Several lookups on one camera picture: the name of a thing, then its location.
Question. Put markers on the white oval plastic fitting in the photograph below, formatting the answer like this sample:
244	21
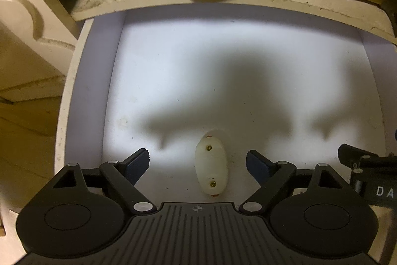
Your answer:
211	167

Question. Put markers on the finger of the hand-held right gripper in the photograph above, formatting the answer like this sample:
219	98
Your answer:
353	154

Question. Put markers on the cream wooden cabinet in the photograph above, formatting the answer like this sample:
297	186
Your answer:
34	35

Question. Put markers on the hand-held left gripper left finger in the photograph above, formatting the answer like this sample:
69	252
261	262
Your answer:
135	166

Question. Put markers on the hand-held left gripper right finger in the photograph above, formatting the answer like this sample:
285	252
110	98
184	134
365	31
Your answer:
259	167

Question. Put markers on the cream drawer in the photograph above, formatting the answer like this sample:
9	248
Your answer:
232	81

